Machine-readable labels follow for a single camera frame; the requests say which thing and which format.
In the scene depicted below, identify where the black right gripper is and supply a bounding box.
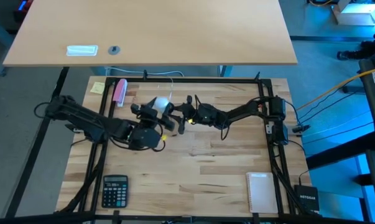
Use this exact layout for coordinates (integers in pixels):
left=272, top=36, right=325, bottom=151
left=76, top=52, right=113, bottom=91
left=169, top=95, right=208, bottom=135

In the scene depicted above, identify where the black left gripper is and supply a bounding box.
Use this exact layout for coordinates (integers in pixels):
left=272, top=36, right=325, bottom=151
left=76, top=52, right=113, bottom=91
left=130, top=98, right=176, bottom=133

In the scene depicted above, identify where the white lightbulb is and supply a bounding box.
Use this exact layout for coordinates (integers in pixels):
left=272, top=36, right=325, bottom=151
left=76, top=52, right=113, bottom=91
left=152, top=96, right=171, bottom=113

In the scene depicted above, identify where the pink white stapler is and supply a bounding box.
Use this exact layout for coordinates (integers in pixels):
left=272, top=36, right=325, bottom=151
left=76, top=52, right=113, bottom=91
left=111, top=78, right=128, bottom=108

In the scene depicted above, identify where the yellow sticky note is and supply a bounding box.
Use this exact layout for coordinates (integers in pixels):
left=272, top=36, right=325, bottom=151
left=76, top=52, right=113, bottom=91
left=90, top=82, right=106, bottom=95

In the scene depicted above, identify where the light wooden desk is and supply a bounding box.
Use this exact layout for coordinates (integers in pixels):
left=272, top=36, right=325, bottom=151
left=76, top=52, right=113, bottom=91
left=2, top=0, right=299, bottom=68

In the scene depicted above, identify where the black calculator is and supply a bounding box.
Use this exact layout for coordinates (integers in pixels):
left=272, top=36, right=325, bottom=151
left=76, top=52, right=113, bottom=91
left=101, top=174, right=129, bottom=208

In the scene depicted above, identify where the white spiral notebook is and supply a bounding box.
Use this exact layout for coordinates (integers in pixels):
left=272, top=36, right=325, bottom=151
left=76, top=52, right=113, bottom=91
left=245, top=172, right=279, bottom=214

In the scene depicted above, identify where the black rig stand leg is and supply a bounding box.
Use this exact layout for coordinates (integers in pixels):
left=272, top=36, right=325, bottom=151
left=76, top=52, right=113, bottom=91
left=5, top=67, right=70, bottom=218

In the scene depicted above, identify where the black rig base beam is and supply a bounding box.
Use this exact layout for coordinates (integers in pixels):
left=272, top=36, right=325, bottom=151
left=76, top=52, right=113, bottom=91
left=0, top=213, right=375, bottom=224

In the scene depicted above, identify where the black rig cross beam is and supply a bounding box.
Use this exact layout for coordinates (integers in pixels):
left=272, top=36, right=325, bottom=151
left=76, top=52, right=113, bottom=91
left=305, top=132, right=375, bottom=170

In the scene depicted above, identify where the dark device with lights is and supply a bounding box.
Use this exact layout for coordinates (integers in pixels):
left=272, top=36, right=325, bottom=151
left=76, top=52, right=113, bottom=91
left=12, top=0, right=34, bottom=22

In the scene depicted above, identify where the person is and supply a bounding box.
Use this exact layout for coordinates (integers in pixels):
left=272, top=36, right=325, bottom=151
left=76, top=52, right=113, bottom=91
left=336, top=29, right=375, bottom=62

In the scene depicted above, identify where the white box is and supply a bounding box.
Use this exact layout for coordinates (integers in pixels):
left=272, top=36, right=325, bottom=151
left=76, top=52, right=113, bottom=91
left=331, top=0, right=375, bottom=26

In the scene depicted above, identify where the white lamp cord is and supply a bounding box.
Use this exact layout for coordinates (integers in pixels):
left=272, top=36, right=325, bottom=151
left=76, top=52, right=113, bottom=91
left=105, top=66, right=185, bottom=101

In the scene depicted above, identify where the black aluminium table frame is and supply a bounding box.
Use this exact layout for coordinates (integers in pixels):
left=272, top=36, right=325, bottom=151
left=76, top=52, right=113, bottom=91
left=55, top=70, right=323, bottom=218

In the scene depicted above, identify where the black floor cable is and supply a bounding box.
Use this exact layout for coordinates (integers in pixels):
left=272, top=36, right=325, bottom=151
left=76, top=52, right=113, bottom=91
left=302, top=121, right=374, bottom=138
left=295, top=90, right=361, bottom=122

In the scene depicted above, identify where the black Netgear network switch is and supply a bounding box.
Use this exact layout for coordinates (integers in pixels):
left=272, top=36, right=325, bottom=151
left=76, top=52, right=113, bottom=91
left=293, top=184, right=320, bottom=212

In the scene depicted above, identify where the yellow cable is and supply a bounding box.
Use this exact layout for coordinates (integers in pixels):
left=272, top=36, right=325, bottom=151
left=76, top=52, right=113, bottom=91
left=294, top=65, right=375, bottom=112

